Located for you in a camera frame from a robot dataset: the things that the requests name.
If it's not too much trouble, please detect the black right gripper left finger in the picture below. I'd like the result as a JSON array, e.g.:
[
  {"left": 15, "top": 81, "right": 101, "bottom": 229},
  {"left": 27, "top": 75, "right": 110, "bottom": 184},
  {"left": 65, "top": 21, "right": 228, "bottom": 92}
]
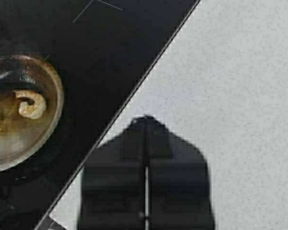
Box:
[{"left": 77, "top": 116, "right": 146, "bottom": 230}]

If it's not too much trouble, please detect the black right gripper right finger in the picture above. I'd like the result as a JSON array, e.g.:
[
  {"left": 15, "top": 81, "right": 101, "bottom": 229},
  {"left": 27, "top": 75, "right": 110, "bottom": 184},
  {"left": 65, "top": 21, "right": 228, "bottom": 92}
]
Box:
[{"left": 147, "top": 116, "right": 216, "bottom": 230}]

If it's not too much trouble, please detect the steel frying pan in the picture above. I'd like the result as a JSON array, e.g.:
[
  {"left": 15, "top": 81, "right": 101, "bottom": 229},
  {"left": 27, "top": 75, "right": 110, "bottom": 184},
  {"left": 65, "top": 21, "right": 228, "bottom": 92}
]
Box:
[{"left": 0, "top": 54, "right": 64, "bottom": 172}]

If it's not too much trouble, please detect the raw grey shrimp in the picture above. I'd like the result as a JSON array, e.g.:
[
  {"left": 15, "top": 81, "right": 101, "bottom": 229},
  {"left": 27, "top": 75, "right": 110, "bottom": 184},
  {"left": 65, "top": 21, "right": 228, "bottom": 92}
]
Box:
[{"left": 13, "top": 90, "right": 47, "bottom": 119}]

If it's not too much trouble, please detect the stainless steel kitchen stove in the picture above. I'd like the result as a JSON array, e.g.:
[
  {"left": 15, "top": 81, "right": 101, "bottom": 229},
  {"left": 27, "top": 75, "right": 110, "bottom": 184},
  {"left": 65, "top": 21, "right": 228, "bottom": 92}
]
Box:
[{"left": 0, "top": 0, "right": 198, "bottom": 230}]

